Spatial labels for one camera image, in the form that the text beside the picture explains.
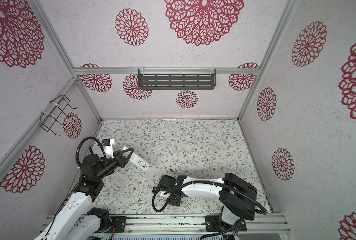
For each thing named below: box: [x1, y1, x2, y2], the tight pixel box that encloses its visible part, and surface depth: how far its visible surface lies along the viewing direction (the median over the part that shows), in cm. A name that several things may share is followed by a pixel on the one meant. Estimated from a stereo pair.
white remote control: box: [121, 146, 150, 172], surface depth 77 cm
